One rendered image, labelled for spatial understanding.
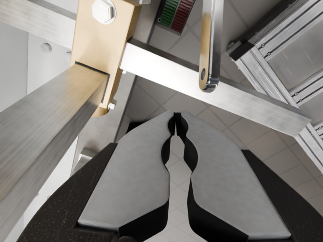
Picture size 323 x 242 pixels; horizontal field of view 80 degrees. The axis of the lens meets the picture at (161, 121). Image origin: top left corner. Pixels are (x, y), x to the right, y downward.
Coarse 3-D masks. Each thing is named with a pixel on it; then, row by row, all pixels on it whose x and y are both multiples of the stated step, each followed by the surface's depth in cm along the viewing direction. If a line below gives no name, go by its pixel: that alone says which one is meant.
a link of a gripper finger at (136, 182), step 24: (168, 120) 11; (120, 144) 9; (144, 144) 9; (168, 144) 10; (120, 168) 8; (144, 168) 8; (96, 192) 7; (120, 192) 7; (144, 192) 7; (168, 192) 7; (96, 216) 6; (120, 216) 6; (144, 216) 6; (144, 240) 7
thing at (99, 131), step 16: (160, 0) 29; (144, 16) 30; (144, 32) 32; (128, 80) 36; (128, 96) 38; (112, 112) 40; (96, 128) 42; (112, 128) 42; (80, 144) 45; (96, 144) 45
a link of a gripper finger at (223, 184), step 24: (192, 120) 11; (192, 144) 9; (216, 144) 9; (192, 168) 9; (216, 168) 8; (240, 168) 8; (192, 192) 7; (216, 192) 7; (240, 192) 7; (264, 192) 7; (192, 216) 7; (216, 216) 6; (240, 216) 6; (264, 216) 6; (216, 240) 6; (240, 240) 6
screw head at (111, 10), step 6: (96, 0) 17; (102, 0) 17; (108, 0) 17; (96, 6) 17; (102, 6) 17; (108, 6) 17; (114, 6) 18; (96, 12) 17; (102, 12) 17; (108, 12) 17; (114, 12) 18; (96, 18) 17; (102, 18) 17; (108, 18) 17; (114, 18) 18
